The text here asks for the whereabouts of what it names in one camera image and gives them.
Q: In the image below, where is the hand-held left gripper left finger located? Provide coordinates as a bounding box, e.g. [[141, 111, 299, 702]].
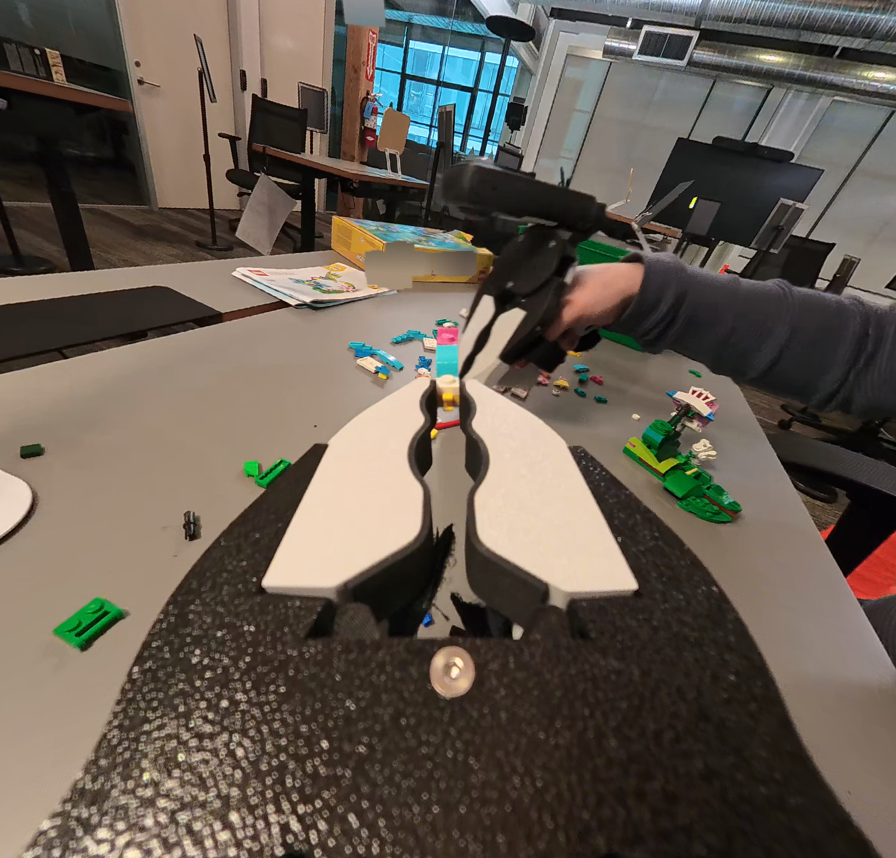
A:
[[260, 377, 452, 628]]

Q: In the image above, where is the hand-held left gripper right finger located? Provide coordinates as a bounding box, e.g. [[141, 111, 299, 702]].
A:
[[458, 378, 639, 628]]

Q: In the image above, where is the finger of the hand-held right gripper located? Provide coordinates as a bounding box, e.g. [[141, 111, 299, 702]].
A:
[[458, 290, 502, 384], [483, 305, 537, 370]]

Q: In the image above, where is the small pink teal lego assembly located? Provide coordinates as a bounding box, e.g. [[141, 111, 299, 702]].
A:
[[433, 325, 464, 412]]

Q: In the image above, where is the pile of lego pieces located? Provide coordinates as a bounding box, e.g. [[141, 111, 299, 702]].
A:
[[348, 316, 611, 405]]

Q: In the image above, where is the person's right forearm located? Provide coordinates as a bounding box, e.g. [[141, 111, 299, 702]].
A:
[[615, 251, 896, 419]]

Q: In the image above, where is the yellow lego box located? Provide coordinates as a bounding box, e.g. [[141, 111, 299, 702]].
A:
[[329, 215, 496, 285]]

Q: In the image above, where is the green lego plant model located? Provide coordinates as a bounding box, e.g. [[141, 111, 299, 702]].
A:
[[624, 385, 743, 524]]

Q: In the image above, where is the lego instruction booklet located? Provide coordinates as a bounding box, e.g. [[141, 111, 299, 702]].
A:
[[231, 262, 394, 311]]

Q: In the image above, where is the large green lego plate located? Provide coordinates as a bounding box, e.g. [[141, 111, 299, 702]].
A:
[[52, 597, 127, 652]]

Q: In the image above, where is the person's right hand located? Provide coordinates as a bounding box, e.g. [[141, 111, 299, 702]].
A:
[[545, 260, 646, 344]]

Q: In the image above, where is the green plastic bin stack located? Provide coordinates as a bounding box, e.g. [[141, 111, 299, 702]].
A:
[[575, 238, 649, 350]]

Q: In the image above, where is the wooden board on clear stand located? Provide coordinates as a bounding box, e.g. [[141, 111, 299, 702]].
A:
[[376, 107, 412, 174]]

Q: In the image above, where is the black display screen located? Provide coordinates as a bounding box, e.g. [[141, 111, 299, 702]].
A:
[[643, 136, 826, 244]]

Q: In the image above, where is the wooden desk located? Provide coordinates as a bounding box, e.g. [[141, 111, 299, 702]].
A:
[[251, 142, 431, 251]]

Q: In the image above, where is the black floor lamp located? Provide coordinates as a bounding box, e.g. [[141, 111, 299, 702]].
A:
[[484, 14, 538, 160]]

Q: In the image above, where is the white paper sheet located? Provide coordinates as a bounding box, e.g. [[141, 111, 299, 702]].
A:
[[235, 174, 299, 256]]

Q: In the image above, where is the white air vent grille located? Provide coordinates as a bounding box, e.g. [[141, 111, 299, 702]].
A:
[[633, 24, 701, 68]]

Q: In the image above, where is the small desk monitor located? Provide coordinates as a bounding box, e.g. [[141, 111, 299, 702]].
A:
[[297, 80, 330, 135]]

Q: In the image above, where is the black desk mat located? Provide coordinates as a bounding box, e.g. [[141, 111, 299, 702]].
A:
[[0, 285, 224, 367]]

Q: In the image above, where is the black pole stand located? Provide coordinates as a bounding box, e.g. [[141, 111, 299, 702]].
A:
[[193, 34, 244, 253]]

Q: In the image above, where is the white stand base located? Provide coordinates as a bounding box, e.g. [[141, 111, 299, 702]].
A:
[[0, 469, 35, 542]]

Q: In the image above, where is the white door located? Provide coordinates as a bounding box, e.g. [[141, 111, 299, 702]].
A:
[[111, 0, 240, 209]]

